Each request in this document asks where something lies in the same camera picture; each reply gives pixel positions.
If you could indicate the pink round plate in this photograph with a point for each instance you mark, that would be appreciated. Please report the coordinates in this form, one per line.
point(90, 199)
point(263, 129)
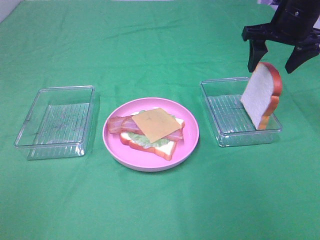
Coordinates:
point(146, 161)

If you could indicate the yellow cheese slice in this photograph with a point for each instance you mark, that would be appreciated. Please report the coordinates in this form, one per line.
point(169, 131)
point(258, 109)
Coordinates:
point(157, 124)

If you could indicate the bread slice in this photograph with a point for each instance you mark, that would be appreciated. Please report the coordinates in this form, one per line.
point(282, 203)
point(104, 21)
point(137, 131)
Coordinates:
point(262, 94)
point(165, 150)

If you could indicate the green lettuce leaf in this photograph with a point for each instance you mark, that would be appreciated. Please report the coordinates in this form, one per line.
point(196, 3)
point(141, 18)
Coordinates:
point(153, 128)

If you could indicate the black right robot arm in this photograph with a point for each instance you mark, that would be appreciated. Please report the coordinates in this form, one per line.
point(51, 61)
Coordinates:
point(290, 11)

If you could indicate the clear plastic tray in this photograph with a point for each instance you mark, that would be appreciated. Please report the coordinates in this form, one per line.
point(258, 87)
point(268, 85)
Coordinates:
point(229, 121)
point(58, 123)

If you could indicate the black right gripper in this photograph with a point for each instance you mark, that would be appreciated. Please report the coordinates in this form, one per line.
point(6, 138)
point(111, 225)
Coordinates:
point(302, 35)

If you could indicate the right clear plastic tray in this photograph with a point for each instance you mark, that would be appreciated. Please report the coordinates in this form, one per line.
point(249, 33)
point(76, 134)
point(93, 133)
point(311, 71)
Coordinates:
point(229, 121)

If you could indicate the left clear plastic tray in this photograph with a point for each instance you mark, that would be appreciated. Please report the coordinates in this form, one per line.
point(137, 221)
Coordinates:
point(58, 123)

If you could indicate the bacon strip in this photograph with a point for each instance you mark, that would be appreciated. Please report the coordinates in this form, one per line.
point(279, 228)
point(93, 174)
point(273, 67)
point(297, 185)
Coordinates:
point(174, 136)
point(115, 125)

